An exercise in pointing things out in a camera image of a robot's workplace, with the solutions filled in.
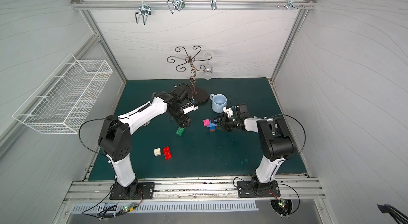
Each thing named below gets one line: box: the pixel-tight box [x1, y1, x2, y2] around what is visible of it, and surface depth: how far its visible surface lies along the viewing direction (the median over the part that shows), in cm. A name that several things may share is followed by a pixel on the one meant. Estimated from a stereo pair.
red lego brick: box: [162, 145, 173, 161], surface depth 86 cm
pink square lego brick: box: [202, 118, 210, 127], surface depth 90 cm
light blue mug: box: [209, 93, 228, 114], surface depth 102 cm
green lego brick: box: [175, 126, 185, 137], surface depth 94 cm
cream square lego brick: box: [153, 147, 162, 157], surface depth 86 cm
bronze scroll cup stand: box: [166, 45, 213, 103], surface depth 92 cm
